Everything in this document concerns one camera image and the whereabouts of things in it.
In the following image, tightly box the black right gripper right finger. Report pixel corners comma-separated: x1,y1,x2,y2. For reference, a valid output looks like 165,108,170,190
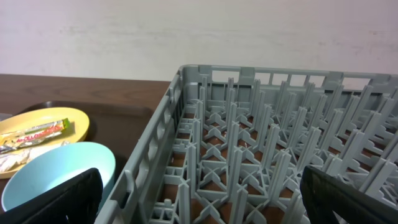
300,166,397,224

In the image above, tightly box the grey plastic dishwasher rack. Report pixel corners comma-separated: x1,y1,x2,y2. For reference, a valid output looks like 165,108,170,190
96,65,397,223

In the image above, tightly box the yellow plate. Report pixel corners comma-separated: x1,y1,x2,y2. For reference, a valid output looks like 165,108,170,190
1,107,90,179

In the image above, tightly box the dark brown serving tray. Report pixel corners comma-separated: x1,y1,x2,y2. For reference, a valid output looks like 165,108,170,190
21,101,152,177

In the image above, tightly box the light blue bowl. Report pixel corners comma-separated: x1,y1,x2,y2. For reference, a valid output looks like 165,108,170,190
1,142,116,211

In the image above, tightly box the green snack wrapper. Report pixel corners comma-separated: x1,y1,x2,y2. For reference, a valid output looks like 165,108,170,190
1,118,70,154

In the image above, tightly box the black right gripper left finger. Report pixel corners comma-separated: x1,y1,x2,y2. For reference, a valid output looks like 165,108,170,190
1,168,103,224

